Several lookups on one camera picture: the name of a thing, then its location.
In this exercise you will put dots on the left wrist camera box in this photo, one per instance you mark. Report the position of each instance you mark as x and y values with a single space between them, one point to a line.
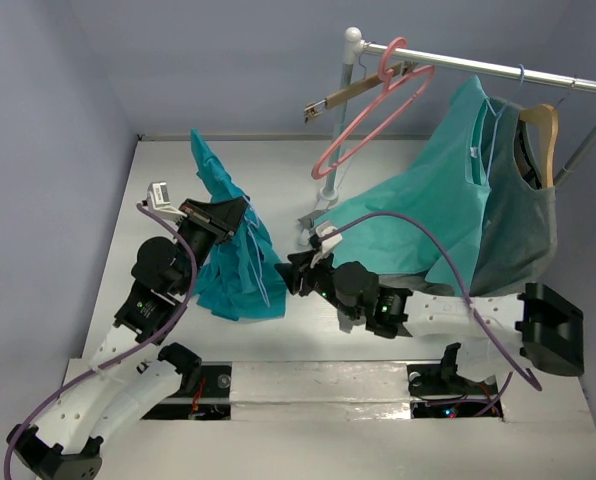
160 197

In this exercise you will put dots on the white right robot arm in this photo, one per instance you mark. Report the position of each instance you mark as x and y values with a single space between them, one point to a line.
535 329

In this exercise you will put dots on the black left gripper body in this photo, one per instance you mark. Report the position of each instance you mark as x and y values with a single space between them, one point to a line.
199 235

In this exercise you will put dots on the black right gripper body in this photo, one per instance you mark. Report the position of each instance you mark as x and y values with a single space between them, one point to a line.
303 272

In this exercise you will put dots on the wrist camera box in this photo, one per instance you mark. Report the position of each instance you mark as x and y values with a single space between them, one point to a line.
160 197
324 240

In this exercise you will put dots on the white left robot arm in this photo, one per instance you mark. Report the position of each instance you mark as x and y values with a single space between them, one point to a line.
133 369

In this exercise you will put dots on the mint green t shirt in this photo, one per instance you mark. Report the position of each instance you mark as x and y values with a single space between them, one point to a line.
429 219

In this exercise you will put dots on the grey t shirt on hanger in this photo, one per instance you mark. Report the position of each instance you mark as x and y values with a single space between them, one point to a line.
519 238

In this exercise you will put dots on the beige clip hanger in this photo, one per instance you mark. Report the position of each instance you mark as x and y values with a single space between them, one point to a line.
344 94

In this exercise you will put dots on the teal blue t shirt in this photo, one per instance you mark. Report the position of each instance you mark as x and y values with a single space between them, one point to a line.
239 280

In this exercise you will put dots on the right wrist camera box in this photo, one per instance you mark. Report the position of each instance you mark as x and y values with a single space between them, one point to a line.
324 240

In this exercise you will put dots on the wooden hanger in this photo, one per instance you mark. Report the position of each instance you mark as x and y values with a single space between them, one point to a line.
545 118

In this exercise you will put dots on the metal clothes rack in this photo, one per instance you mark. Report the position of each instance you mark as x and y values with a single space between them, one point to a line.
355 46

